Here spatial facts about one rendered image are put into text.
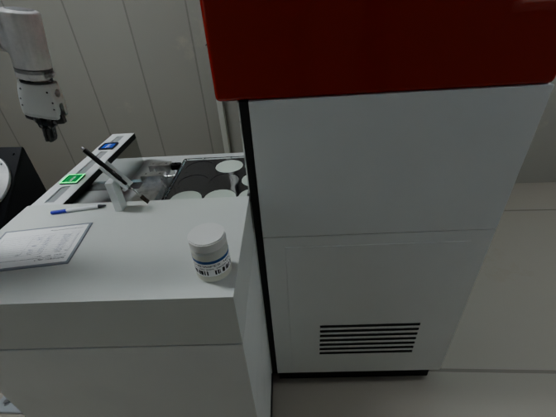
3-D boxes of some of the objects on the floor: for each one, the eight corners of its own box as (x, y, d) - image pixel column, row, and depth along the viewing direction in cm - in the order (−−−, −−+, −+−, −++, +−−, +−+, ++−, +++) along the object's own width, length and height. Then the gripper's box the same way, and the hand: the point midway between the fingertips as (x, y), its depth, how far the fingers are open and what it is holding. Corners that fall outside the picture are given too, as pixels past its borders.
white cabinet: (275, 279, 194) (264, 151, 148) (270, 482, 114) (242, 344, 68) (169, 282, 196) (125, 158, 150) (92, 484, 117) (-51, 352, 71)
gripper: (-5, 74, 82) (16, 141, 93) (56, 83, 84) (71, 149, 94) (15, 67, 89) (33, 131, 99) (72, 76, 90) (83, 139, 100)
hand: (50, 133), depth 95 cm, fingers closed
